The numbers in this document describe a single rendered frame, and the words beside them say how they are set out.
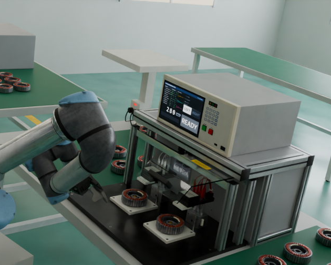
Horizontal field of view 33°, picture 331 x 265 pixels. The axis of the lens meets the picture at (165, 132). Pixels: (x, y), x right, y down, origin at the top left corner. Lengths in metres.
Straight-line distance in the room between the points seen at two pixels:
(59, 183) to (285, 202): 0.95
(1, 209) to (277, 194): 1.09
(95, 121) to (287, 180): 0.94
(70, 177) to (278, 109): 0.88
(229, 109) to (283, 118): 0.30
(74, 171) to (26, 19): 5.20
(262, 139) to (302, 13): 7.52
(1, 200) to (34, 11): 5.26
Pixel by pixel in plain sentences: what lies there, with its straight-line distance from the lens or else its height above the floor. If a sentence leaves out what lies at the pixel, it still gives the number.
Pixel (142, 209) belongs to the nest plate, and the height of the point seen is 0.78.
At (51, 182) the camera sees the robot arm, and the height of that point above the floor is 1.00.
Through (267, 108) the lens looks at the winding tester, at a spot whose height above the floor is 1.30.
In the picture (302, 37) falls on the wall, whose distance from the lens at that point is 9.67.
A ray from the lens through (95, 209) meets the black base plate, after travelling 2.33.
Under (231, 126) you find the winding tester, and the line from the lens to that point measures 2.09.
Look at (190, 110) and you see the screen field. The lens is 2.25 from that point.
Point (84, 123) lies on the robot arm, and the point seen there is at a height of 1.30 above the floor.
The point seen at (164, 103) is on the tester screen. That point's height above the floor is 1.20.
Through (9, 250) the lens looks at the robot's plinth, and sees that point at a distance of 2.08.
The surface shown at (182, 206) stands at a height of 0.88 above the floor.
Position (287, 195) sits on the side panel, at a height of 0.94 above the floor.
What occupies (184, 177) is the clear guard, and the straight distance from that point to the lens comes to 2.00.
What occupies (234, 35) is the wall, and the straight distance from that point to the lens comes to 9.16.
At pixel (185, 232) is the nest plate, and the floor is 0.78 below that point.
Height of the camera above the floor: 1.86
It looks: 19 degrees down
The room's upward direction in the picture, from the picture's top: 9 degrees clockwise
